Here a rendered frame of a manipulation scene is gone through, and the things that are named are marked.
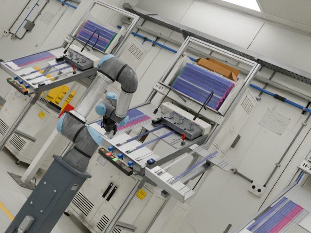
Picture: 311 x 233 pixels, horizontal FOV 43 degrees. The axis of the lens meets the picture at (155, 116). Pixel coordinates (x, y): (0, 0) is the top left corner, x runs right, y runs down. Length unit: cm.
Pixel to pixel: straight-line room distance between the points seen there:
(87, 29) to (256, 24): 219
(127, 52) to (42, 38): 350
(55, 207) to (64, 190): 11
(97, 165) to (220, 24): 295
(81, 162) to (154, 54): 372
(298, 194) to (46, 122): 238
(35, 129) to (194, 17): 290
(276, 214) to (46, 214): 135
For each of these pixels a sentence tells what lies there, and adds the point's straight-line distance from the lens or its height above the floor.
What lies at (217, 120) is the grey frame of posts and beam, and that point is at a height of 133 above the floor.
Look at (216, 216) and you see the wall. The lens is 454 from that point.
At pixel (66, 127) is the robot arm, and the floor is 71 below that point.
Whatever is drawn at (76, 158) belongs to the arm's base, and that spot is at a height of 60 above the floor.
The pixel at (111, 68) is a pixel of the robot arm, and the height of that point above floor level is 112.
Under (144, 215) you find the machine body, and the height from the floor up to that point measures 41.
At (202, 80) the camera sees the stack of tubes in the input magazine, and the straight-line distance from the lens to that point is 332.
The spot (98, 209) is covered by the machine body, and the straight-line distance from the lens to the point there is 323.
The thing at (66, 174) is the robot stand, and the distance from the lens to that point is 219.
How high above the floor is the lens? 90
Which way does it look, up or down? 4 degrees up
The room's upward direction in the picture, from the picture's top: 34 degrees clockwise
